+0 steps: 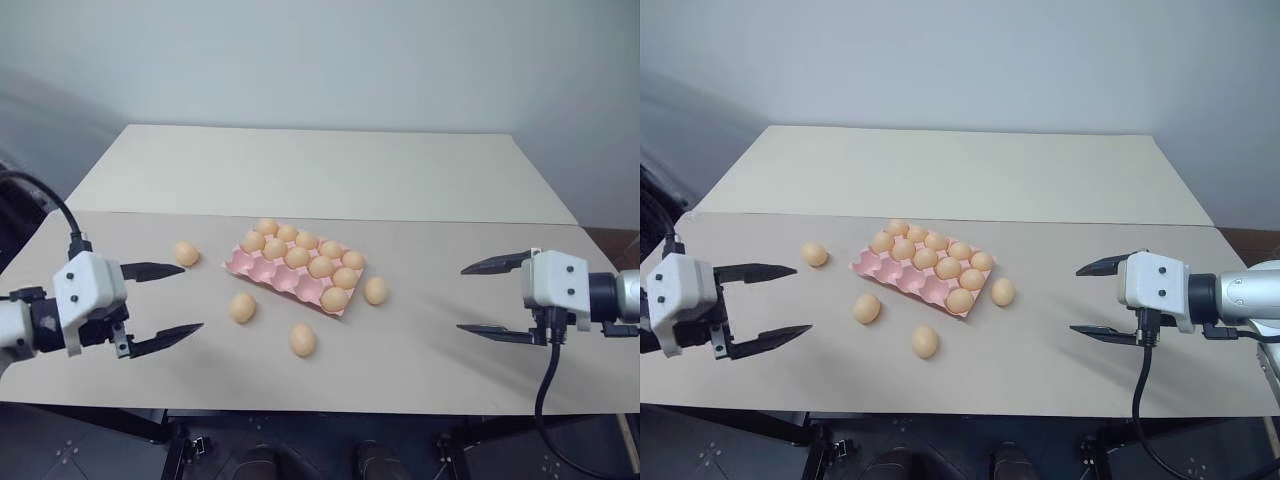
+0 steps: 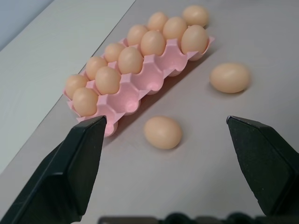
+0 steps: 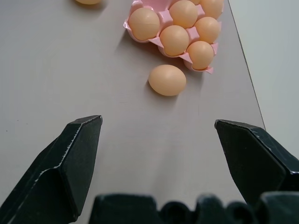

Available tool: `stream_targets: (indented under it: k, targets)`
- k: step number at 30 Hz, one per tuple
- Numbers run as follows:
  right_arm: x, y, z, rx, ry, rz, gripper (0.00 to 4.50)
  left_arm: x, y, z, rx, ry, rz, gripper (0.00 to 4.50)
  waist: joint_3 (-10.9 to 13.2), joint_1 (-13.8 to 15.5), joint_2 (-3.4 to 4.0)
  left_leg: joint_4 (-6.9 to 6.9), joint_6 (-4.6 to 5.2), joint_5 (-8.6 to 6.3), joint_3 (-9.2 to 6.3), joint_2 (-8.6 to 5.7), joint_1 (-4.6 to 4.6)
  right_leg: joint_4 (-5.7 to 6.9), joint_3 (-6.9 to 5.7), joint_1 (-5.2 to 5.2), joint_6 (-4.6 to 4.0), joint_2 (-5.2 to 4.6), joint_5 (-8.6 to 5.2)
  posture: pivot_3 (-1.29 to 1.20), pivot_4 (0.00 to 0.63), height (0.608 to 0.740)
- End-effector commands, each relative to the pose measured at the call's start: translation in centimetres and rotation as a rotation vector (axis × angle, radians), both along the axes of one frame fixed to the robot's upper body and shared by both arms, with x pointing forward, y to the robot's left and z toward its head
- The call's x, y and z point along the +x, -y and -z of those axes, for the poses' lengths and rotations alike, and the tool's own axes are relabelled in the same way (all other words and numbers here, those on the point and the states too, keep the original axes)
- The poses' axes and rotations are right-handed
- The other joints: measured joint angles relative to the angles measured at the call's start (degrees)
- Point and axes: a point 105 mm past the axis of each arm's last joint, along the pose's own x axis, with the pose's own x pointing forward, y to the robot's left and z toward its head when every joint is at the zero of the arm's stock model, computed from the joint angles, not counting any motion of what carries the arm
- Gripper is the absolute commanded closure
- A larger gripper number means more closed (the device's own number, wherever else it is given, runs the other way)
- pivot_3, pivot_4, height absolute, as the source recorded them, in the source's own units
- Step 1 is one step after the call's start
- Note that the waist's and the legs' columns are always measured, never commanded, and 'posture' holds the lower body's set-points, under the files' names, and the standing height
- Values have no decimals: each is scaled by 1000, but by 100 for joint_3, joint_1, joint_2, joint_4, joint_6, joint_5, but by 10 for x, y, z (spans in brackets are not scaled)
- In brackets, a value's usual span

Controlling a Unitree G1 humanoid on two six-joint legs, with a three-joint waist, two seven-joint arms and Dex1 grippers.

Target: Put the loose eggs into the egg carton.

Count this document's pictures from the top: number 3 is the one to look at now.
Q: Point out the light brown egg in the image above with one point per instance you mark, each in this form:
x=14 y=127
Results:
x=200 y=55
x=207 y=29
x=174 y=40
x=88 y=1
x=167 y=80
x=183 y=13
x=144 y=23
x=213 y=8

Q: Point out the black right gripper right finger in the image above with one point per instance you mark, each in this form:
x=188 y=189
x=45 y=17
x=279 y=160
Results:
x=254 y=161

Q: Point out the pink egg tray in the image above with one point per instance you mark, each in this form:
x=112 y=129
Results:
x=161 y=39

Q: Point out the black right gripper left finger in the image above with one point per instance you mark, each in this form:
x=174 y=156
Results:
x=58 y=168

